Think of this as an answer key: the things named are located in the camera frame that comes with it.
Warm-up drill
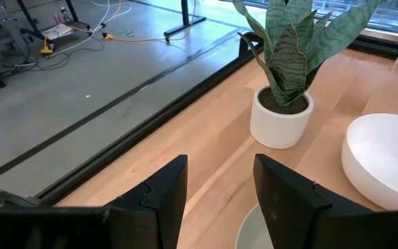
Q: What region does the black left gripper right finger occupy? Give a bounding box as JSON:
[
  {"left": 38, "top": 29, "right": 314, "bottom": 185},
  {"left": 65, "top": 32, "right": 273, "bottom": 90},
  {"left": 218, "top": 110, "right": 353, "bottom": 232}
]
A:
[{"left": 253, "top": 154, "right": 379, "bottom": 249}]

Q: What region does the black desk leg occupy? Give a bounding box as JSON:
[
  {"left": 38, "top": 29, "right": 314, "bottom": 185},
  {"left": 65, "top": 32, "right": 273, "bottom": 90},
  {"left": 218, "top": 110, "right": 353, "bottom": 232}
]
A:
[{"left": 163, "top": 0, "right": 207, "bottom": 37}]

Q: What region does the white floor cable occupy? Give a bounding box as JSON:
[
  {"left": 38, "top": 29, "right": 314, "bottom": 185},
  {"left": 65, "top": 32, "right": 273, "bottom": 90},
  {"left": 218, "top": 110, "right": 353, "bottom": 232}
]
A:
[{"left": 14, "top": 0, "right": 133, "bottom": 68}]

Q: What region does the black floor cable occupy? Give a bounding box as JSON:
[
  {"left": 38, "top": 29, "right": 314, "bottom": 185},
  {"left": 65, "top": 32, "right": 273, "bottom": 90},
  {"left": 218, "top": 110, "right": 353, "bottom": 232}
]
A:
[{"left": 0, "top": 37, "right": 106, "bottom": 75}]

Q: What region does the wide white bowl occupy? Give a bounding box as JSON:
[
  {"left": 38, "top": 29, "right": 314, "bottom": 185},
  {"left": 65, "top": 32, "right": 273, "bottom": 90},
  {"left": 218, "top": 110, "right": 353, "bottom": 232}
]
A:
[{"left": 341, "top": 113, "right": 398, "bottom": 212}]

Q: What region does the green snake plant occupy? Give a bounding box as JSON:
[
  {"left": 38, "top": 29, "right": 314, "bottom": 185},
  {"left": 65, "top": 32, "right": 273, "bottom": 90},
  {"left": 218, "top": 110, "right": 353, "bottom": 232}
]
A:
[{"left": 231, "top": 0, "right": 383, "bottom": 107}]

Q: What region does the glass window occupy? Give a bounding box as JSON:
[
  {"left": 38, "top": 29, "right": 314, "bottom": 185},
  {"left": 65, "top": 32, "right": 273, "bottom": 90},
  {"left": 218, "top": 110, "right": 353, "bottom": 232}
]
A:
[{"left": 243, "top": 0, "right": 398, "bottom": 34}]

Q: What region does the white cylindrical plant pot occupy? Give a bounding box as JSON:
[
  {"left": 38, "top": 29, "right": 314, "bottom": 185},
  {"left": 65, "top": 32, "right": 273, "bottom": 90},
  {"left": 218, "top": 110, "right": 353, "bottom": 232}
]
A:
[{"left": 249, "top": 84, "right": 315, "bottom": 150}]

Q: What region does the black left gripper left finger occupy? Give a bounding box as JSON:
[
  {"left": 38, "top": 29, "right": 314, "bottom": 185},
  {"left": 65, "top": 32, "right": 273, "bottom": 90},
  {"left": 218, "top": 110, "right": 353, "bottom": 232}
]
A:
[{"left": 104, "top": 154, "right": 189, "bottom": 249}]

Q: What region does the black desk stand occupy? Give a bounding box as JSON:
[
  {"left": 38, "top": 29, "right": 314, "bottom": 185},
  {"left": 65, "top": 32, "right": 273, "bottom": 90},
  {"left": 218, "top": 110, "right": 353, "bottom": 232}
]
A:
[{"left": 15, "top": 0, "right": 92, "bottom": 41}]

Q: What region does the yellow power cable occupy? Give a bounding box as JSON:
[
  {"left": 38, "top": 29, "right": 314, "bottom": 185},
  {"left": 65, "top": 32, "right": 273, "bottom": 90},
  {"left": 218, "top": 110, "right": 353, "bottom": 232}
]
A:
[{"left": 102, "top": 0, "right": 198, "bottom": 44}]

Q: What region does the yellow plug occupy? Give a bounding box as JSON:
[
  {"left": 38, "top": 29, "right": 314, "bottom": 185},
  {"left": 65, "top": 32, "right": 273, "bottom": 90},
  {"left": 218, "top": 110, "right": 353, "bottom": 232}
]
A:
[{"left": 39, "top": 36, "right": 54, "bottom": 56}]

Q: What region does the black metal clamp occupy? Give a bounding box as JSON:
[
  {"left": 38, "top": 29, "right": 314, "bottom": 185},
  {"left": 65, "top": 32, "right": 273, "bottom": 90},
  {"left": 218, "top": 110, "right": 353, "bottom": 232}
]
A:
[{"left": 0, "top": 188, "right": 43, "bottom": 208}]

